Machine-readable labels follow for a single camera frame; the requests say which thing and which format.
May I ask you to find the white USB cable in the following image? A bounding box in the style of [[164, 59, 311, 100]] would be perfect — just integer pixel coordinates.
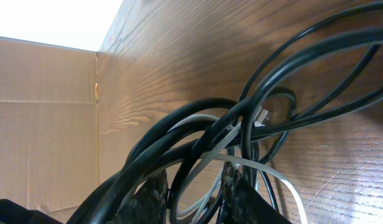
[[116, 107, 309, 224]]

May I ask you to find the black USB-C cable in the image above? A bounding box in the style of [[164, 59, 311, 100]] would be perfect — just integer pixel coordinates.
[[166, 1, 383, 224]]

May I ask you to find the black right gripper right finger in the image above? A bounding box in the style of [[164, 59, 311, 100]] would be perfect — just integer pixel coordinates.
[[217, 162, 290, 224]]

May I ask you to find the cardboard box wall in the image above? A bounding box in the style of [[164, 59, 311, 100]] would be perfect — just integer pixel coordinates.
[[0, 37, 99, 222]]

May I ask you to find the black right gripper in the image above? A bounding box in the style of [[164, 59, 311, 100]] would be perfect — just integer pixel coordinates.
[[0, 199, 62, 224]]

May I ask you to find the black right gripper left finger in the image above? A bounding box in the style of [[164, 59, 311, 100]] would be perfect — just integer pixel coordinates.
[[107, 170, 168, 224]]

